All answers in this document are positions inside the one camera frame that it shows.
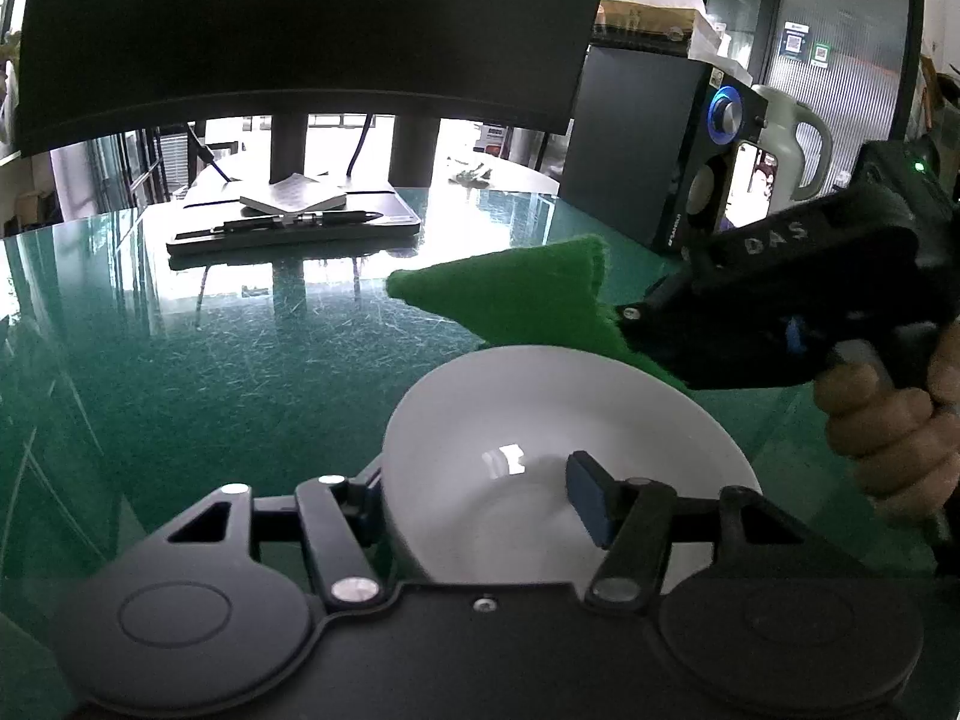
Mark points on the red white box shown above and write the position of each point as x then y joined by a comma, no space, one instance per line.
492,139

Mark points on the small dark object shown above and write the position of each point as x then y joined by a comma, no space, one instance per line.
469,176

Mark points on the small grey notebook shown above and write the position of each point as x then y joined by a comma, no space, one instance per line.
292,199

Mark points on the black computer monitor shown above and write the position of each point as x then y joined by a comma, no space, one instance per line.
300,22

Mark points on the white ceramic bowl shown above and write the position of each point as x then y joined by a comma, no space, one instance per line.
465,420

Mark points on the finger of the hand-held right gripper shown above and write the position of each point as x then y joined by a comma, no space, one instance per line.
664,319

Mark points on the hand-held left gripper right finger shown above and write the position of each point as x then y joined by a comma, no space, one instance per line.
589,496

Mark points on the person's right hand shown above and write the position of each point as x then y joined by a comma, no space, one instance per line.
892,435

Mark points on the black speaker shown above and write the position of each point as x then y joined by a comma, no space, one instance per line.
637,150

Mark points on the blue square wall sticker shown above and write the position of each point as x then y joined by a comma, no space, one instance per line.
795,41

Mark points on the green cleaning cloth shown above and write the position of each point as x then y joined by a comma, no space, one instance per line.
525,292

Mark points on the smartphone with lit screen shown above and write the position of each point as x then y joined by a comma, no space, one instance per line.
750,187

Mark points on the cardboard box on speaker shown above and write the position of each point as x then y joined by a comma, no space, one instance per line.
652,15

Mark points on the black pen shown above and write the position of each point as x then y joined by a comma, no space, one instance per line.
330,218

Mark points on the pale green kettle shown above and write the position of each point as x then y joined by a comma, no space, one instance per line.
795,135

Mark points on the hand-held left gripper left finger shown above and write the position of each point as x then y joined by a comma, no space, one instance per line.
352,506

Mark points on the green square wall sticker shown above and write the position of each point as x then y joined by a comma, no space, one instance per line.
820,54

